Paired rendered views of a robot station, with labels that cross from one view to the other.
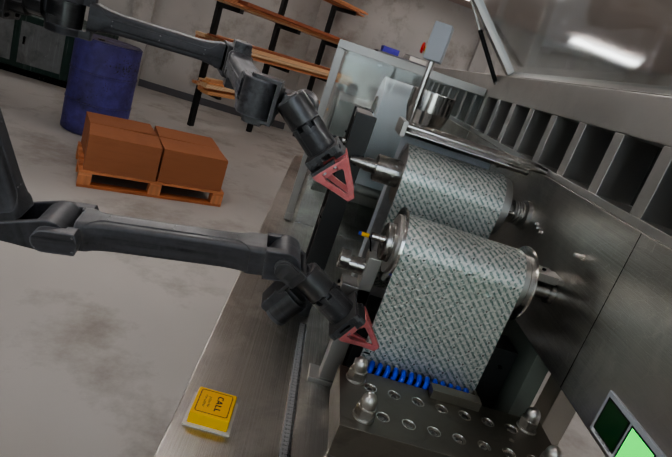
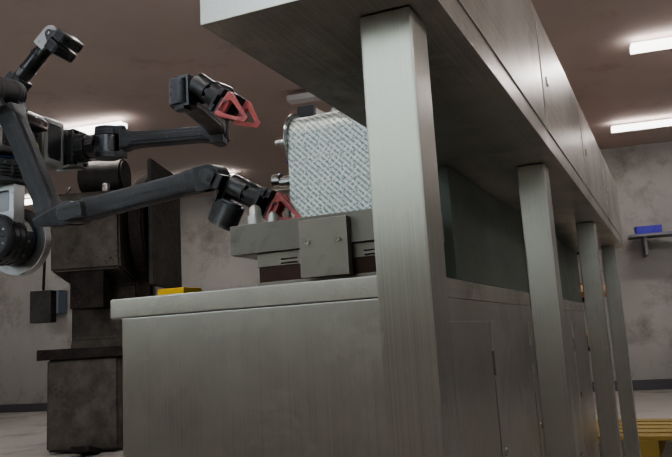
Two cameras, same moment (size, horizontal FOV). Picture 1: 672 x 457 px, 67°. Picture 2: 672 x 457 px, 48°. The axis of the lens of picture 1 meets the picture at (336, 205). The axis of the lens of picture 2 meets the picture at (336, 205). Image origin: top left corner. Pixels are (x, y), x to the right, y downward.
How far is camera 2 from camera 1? 1.39 m
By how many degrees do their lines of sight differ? 38
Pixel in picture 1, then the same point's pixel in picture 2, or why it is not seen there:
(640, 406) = not seen: hidden behind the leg
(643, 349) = not seen: hidden behind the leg
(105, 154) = not seen: hidden behind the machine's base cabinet
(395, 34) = (647, 209)
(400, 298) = (301, 170)
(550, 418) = (530, 257)
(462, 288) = (340, 139)
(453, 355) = (359, 197)
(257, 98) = (175, 89)
